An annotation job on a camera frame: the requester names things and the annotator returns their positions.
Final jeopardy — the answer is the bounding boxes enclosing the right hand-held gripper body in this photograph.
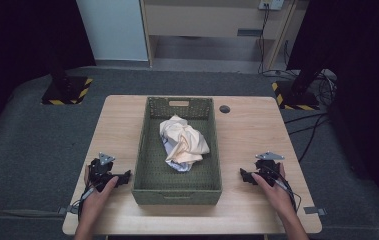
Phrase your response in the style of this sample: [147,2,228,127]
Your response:
[254,151,286,187]

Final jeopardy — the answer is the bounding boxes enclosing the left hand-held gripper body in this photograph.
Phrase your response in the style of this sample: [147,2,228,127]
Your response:
[87,152,121,193]

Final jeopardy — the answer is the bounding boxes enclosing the green woven basket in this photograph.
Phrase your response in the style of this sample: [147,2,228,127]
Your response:
[131,96,223,206]

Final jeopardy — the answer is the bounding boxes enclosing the cream cloth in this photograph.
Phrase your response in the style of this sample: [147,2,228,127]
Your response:
[159,114,211,165]

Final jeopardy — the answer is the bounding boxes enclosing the person's right hand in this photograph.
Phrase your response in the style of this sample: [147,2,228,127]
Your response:
[250,162,298,215]

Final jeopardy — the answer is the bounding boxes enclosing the person's left hand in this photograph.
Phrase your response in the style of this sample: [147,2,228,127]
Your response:
[80,165,120,221]

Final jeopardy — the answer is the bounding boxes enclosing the white blue-printed cloth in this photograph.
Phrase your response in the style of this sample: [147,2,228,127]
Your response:
[161,137,195,173]

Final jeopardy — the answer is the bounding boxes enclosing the striped black stand base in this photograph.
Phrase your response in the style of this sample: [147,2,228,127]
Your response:
[271,80,320,111]
[40,75,94,106]

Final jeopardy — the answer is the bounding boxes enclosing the dark curtain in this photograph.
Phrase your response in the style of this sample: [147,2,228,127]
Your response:
[0,0,97,149]
[286,0,379,216]

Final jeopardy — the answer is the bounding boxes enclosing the grey shelf label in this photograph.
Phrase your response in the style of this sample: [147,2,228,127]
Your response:
[236,28,264,37]

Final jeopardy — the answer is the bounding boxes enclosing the white panel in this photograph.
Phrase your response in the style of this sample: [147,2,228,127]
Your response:
[75,0,150,62]

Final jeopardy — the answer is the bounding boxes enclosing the light wooden shelf unit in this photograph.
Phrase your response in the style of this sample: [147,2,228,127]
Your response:
[139,0,301,72]

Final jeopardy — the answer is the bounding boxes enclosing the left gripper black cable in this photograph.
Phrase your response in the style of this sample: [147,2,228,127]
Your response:
[71,186,95,218]

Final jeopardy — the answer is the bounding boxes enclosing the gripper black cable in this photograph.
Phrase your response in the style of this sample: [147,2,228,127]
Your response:
[71,186,95,218]
[270,168,302,213]

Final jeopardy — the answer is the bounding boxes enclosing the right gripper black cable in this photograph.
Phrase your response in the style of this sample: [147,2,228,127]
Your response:
[270,168,302,213]

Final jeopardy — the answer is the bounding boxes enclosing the grey metal table bracket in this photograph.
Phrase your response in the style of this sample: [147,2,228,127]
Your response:
[303,206,328,216]
[57,204,80,216]

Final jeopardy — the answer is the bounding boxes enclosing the black floor cables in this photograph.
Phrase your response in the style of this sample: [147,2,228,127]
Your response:
[263,39,340,164]

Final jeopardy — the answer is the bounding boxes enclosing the black stand post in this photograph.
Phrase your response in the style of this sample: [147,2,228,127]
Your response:
[47,46,75,96]
[291,61,325,98]

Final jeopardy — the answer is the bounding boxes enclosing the black outlet cable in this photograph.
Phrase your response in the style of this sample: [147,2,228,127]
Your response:
[256,4,273,75]

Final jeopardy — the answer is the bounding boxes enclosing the white wall power outlet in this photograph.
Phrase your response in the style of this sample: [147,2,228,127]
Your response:
[258,0,286,11]

